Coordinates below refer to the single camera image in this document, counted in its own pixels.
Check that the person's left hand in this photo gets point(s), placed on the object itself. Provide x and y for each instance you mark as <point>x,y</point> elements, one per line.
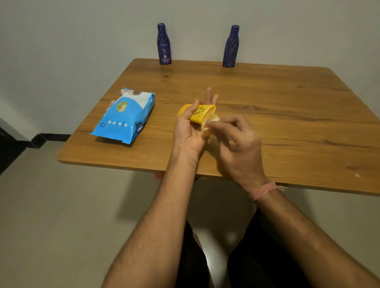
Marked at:
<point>187,139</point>

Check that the person's right hand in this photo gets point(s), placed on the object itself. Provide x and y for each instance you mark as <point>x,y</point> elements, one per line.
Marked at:
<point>243,154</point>

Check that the yellow bottle orange cap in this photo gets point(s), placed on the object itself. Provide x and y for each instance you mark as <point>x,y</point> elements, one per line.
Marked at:
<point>205,114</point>

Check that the white wet wipe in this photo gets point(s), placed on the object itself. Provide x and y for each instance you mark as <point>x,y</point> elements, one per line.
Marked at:
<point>211,119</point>

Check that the blue wet wipes pack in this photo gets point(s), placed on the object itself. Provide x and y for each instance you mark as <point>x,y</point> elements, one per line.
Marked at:
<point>124,121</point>

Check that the dark blue bottle white print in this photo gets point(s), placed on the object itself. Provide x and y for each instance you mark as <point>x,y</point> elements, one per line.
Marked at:
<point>164,47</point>

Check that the dark blue striped bottle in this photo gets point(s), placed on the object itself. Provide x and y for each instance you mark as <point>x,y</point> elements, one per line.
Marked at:
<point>231,49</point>

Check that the person's right forearm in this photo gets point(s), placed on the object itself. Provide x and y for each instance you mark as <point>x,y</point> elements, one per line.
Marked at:
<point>314,243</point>

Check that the person's left forearm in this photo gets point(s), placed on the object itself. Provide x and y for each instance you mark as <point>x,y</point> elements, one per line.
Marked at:
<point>154,231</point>

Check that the pink thread wristband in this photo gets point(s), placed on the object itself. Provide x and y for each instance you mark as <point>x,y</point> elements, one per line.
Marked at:
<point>262,190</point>

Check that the orange plastic bucket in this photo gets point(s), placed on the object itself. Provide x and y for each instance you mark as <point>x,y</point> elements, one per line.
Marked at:
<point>159,175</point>

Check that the wooden table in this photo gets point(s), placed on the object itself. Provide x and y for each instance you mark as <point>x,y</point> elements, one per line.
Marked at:
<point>297,106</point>

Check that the black baseboard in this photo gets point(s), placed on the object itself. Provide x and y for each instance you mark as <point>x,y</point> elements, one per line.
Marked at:
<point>56,137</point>

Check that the black door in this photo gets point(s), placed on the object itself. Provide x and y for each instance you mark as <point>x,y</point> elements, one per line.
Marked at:
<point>9,151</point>

